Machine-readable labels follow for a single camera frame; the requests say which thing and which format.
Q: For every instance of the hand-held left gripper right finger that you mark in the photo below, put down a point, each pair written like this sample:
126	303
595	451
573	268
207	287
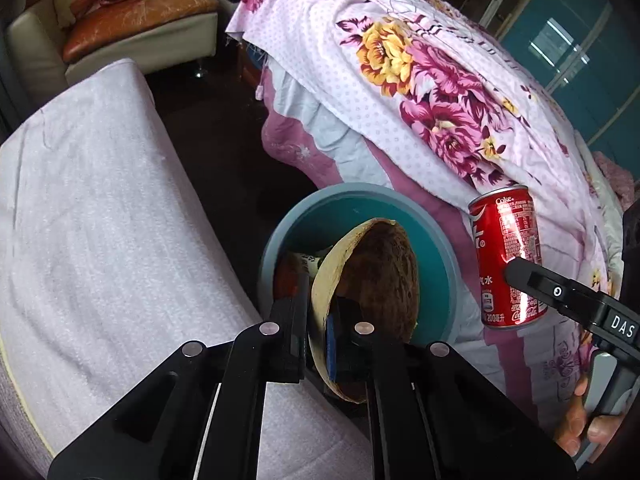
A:
334	355

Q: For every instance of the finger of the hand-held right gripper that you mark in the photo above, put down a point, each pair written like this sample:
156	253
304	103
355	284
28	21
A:
555	290

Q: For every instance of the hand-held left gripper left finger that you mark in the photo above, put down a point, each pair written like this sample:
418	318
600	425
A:
290	335

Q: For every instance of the red soda can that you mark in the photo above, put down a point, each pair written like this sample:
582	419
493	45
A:
500	240

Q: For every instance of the orange and cream snack bag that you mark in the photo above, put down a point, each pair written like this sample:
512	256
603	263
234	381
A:
307	261

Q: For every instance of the brown coconut shell bowl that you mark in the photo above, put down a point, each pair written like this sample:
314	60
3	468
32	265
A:
380	270

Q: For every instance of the teal trash bin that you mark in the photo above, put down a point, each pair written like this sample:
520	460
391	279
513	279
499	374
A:
325	220

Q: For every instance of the person's right hand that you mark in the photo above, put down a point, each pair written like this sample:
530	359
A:
570	420

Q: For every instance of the pink fluffy cloth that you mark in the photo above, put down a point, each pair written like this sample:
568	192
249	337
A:
615	180

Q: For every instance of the pink and white quilt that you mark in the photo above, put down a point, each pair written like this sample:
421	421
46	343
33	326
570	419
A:
350	160

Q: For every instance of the teal cabinet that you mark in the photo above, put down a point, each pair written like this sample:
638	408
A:
575	60

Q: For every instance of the orange seat cushion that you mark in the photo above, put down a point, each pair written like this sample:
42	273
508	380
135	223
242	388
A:
140	20

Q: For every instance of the cream leather sofa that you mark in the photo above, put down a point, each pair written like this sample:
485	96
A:
40	40

